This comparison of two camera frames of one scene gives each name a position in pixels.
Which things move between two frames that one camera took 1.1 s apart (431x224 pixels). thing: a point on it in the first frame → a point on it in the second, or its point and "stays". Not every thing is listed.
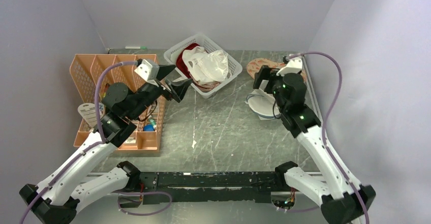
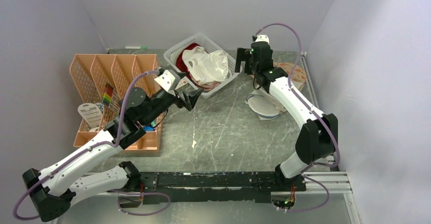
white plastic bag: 206,68 stays
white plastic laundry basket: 208,64 stays
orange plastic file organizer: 85,70 stays
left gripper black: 178,89 → 191,97
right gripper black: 264,74 → 243,54
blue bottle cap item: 149,127 stays
